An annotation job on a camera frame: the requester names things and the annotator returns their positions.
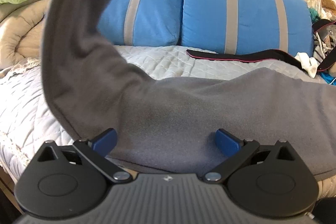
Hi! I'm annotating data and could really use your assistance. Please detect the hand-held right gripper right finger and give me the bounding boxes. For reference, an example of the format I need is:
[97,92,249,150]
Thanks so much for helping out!
[202,128,298,184]

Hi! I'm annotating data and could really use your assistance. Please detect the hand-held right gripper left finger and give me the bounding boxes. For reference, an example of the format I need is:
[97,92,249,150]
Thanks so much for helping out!
[37,128,133,184]

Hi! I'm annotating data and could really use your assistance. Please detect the blue-grey fleece pants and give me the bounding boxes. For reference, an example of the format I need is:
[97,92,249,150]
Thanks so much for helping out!
[41,0,336,183]

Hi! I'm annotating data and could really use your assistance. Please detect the black pink-trimmed band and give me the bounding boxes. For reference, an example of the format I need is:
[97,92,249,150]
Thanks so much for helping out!
[186,49,311,70]

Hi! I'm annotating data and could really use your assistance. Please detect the grey quilted bedspread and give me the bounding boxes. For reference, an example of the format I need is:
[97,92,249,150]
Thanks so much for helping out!
[0,44,336,199]

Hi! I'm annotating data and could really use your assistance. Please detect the white sock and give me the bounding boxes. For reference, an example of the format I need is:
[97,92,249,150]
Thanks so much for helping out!
[295,52,321,78]

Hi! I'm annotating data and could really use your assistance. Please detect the blue grey-striped pillow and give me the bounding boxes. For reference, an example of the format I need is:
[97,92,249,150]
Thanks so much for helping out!
[97,0,185,47]
[181,0,315,57]

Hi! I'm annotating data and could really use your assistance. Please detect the black jacket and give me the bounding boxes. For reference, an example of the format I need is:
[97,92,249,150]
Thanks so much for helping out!
[312,19,336,73]

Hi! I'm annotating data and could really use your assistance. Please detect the striped cloth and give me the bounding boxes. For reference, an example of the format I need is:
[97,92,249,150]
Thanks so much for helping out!
[312,30,332,62]

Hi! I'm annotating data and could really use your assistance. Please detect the beige comforter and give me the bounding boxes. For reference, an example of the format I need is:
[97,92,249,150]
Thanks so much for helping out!
[0,0,53,70]

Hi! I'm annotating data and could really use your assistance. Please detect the teal cloth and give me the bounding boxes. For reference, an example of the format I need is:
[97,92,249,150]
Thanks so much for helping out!
[308,7,320,23]

